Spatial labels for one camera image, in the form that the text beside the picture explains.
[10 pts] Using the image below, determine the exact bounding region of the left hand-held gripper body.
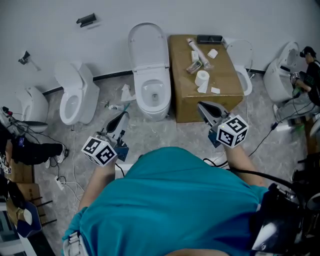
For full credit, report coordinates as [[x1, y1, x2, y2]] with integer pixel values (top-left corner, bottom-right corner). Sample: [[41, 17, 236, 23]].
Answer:
[[81, 129, 131, 168]]

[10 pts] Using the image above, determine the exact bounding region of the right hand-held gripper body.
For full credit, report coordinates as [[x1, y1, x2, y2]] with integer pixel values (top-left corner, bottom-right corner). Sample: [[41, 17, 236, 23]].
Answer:
[[208, 110, 250, 149]]

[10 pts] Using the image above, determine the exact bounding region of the white toilet seat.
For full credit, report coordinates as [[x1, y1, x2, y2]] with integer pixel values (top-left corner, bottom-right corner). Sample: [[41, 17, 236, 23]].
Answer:
[[133, 69, 172, 111]]

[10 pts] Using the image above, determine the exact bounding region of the person's right forearm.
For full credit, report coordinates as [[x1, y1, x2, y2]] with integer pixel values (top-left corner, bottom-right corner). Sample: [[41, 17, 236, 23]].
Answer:
[[223, 143, 266, 188]]

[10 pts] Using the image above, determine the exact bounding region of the person's left forearm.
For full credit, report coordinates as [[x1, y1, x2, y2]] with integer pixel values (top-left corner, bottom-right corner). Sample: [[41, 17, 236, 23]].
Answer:
[[78, 158, 119, 214]]

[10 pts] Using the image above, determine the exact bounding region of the white smart toilet body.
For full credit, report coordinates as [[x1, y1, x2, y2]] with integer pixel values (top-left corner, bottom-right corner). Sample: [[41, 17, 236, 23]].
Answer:
[[132, 62, 173, 123]]

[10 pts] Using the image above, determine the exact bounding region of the white toilet paper roll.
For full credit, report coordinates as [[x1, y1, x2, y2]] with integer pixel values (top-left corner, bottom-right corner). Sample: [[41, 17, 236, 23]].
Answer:
[[194, 70, 211, 94]]

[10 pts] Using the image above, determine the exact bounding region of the white toilet with tank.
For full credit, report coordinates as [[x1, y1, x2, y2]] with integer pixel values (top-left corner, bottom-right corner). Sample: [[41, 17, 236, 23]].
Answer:
[[53, 60, 101, 126]]

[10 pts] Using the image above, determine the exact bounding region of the white toilet with raised seat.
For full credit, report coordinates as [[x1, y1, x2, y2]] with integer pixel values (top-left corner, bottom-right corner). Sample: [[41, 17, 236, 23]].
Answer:
[[223, 37, 254, 97]]

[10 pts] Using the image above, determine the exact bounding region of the large round white toilet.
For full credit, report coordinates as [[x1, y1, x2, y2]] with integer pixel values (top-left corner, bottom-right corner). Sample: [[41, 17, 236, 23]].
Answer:
[[262, 41, 301, 104]]

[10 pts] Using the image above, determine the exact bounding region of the white toilet lid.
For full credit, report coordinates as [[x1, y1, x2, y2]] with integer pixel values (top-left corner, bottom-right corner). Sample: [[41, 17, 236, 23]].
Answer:
[[127, 22, 171, 73]]

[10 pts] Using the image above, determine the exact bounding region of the small white toilet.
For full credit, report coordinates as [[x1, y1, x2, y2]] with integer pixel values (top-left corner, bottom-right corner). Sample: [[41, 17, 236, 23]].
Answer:
[[14, 85, 50, 124]]

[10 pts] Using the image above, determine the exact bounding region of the white tube with green brush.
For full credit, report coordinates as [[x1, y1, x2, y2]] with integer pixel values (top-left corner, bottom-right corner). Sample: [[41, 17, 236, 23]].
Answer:
[[104, 100, 131, 111]]

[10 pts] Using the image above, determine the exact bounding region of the crumpled white paper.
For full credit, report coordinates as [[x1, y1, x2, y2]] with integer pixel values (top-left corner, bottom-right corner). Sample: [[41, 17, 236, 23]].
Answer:
[[120, 83, 137, 102]]

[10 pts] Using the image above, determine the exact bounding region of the large cardboard box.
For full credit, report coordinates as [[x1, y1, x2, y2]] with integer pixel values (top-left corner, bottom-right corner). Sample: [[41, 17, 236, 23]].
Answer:
[[169, 34, 245, 124]]

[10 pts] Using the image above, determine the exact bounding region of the clear plastic bottle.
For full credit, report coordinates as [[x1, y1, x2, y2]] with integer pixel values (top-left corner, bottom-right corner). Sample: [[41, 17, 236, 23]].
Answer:
[[185, 59, 202, 75]]

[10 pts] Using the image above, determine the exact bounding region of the white power strip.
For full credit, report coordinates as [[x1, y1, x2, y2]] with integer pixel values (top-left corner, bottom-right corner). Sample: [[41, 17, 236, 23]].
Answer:
[[54, 175, 66, 191]]

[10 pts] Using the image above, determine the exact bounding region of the long white tube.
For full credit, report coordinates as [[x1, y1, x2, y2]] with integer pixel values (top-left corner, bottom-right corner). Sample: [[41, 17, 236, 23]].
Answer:
[[185, 37, 214, 69]]

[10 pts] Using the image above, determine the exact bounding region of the black rectangular device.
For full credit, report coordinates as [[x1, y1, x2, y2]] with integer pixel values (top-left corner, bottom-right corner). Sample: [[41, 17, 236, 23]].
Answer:
[[196, 34, 224, 46]]

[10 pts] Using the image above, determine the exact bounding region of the brown cardboard box with print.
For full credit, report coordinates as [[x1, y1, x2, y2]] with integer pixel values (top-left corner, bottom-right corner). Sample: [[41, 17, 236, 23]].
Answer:
[[5, 182, 46, 222]]

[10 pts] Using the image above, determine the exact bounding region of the small brown cardboard box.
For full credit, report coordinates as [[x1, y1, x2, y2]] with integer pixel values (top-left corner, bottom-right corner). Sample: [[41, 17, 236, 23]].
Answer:
[[4, 159, 35, 184]]

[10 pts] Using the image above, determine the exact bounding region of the person's teal shirt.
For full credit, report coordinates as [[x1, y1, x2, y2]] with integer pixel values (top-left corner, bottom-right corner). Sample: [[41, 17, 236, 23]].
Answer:
[[60, 146, 270, 256]]

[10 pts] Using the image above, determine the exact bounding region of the black backpack equipment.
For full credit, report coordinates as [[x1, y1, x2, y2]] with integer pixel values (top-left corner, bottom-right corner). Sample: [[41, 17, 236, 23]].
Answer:
[[249, 151, 320, 256]]

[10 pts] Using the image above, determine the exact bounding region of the white floor cable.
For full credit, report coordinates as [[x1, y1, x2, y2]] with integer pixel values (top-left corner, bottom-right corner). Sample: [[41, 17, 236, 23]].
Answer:
[[61, 124, 86, 208]]

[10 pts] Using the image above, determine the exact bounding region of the thin black floor cable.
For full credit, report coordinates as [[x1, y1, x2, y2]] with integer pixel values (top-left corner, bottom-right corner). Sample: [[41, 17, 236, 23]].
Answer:
[[248, 121, 279, 158]]

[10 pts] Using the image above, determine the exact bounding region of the thick black cable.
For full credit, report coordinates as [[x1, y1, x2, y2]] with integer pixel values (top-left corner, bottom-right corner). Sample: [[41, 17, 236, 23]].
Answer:
[[202, 157, 302, 192]]

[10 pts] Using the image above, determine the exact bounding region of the black wall shelf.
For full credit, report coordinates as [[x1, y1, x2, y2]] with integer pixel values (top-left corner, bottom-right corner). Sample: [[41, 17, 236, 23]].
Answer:
[[75, 12, 97, 28]]

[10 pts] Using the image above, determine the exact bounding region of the black wall bracket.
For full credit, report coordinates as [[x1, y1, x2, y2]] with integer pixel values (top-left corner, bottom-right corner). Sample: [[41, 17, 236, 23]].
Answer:
[[17, 50, 31, 66]]

